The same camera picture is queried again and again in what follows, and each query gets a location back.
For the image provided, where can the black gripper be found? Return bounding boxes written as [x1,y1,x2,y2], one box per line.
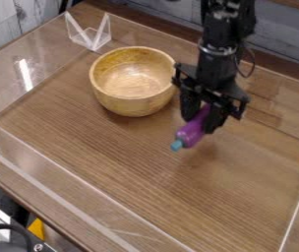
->
[172,43,251,134]

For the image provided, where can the purple toy eggplant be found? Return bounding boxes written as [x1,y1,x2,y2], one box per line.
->
[171,105,210,152]

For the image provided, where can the brown wooden bowl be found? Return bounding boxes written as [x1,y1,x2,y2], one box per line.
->
[89,46,176,117]

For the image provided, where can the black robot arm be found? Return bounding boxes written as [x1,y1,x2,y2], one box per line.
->
[172,0,258,134]

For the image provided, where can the clear acrylic back barrier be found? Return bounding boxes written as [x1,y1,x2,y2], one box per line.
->
[112,15,299,140]

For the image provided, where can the clear acrylic barrier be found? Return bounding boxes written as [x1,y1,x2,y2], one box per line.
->
[0,127,194,252]
[112,15,299,140]

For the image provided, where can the clear acrylic front barrier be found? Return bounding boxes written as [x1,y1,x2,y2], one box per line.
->
[0,127,194,252]

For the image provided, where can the yellow black device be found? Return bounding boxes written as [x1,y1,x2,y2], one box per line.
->
[9,218,57,252]

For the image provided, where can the clear acrylic corner bracket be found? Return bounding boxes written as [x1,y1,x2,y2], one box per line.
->
[64,12,112,51]

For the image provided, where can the black cable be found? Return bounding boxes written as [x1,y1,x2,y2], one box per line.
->
[0,222,30,252]

